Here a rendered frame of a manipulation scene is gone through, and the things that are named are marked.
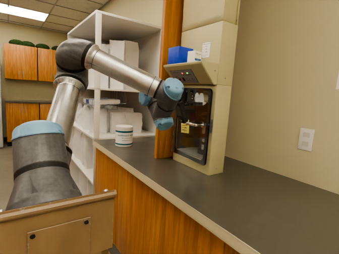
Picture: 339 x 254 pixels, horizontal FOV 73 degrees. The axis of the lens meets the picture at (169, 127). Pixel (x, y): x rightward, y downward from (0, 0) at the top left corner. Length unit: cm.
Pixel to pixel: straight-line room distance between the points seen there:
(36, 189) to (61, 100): 41
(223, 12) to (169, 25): 37
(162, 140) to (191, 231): 65
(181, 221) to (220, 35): 87
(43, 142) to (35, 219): 17
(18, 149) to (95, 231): 25
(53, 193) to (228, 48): 100
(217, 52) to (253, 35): 48
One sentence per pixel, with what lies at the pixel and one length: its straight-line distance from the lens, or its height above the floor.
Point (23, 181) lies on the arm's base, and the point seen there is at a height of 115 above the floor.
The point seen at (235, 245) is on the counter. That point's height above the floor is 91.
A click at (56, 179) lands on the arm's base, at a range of 55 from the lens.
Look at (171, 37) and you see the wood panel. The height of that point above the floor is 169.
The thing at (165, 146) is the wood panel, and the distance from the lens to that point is 147.
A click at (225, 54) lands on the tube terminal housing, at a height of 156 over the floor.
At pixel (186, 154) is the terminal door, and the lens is 132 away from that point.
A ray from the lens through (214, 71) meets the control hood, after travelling 115.
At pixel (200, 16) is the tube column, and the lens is 134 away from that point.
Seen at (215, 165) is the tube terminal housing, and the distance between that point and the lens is 125.
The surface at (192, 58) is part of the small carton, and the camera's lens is 120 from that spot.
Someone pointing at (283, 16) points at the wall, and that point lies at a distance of 155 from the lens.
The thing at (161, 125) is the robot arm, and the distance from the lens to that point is 89.
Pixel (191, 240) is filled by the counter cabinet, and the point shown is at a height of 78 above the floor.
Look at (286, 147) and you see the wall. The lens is 145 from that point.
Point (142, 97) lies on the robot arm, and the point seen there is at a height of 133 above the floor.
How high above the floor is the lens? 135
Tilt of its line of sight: 8 degrees down
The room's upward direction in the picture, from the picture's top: 4 degrees clockwise
